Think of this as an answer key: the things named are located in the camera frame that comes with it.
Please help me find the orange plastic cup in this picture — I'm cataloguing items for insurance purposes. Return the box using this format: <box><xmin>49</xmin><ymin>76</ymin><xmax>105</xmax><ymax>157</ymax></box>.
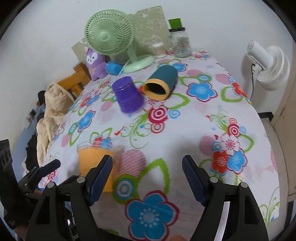
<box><xmin>76</xmin><ymin>140</ymin><xmax>115</xmax><ymax>193</ymax></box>

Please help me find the purple plastic cup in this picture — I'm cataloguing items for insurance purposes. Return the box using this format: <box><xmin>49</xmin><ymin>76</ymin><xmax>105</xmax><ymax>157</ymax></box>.
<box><xmin>111</xmin><ymin>76</ymin><xmax>144</xmax><ymax>114</ymax></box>

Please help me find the blue plastic cup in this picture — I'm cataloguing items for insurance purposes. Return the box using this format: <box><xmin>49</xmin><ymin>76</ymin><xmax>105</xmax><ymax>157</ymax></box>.
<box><xmin>105</xmin><ymin>61</ymin><xmax>123</xmax><ymax>76</ymax></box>

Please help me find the teal yellow-rimmed cup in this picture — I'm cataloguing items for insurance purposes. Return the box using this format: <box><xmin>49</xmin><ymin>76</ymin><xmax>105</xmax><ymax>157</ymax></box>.
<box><xmin>143</xmin><ymin>65</ymin><xmax>178</xmax><ymax>100</ymax></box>

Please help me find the beige quilted jacket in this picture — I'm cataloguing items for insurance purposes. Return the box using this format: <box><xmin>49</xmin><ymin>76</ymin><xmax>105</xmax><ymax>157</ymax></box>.
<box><xmin>36</xmin><ymin>83</ymin><xmax>74</xmax><ymax>166</ymax></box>

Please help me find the wooden chair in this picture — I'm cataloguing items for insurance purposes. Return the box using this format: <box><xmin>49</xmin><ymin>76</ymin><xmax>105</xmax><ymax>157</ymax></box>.
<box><xmin>58</xmin><ymin>63</ymin><xmax>91</xmax><ymax>97</ymax></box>

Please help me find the floral tablecloth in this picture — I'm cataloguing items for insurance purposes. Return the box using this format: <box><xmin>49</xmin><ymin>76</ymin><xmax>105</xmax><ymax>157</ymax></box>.
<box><xmin>39</xmin><ymin>51</ymin><xmax>280</xmax><ymax>240</ymax></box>

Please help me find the purple plush toy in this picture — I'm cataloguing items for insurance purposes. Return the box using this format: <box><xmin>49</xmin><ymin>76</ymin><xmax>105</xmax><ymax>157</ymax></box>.
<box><xmin>86</xmin><ymin>48</ymin><xmax>107</xmax><ymax>81</ymax></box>

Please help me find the white standing fan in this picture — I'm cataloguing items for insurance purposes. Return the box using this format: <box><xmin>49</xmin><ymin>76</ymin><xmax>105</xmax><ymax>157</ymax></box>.
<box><xmin>246</xmin><ymin>40</ymin><xmax>290</xmax><ymax>91</ymax></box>

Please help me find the green desk fan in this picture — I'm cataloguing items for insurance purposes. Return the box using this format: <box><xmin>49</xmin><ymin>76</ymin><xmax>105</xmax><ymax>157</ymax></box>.
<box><xmin>84</xmin><ymin>9</ymin><xmax>156</xmax><ymax>73</ymax></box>

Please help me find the cotton swab container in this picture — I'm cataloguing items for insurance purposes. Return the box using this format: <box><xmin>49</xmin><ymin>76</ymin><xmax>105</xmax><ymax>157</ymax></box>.
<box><xmin>152</xmin><ymin>42</ymin><xmax>167</xmax><ymax>58</ymax></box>

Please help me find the glass jar green lid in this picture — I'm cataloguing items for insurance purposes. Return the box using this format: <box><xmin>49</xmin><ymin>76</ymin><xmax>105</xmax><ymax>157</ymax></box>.
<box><xmin>169</xmin><ymin>18</ymin><xmax>192</xmax><ymax>58</ymax></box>

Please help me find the patterned beige board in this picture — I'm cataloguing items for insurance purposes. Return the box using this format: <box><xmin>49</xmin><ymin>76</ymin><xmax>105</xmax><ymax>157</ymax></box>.
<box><xmin>72</xmin><ymin>6</ymin><xmax>172</xmax><ymax>65</ymax></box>

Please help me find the white fan cable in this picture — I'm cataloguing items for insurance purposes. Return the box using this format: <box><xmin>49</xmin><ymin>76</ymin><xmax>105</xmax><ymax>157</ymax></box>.
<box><xmin>117</xmin><ymin>58</ymin><xmax>132</xmax><ymax>76</ymax></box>

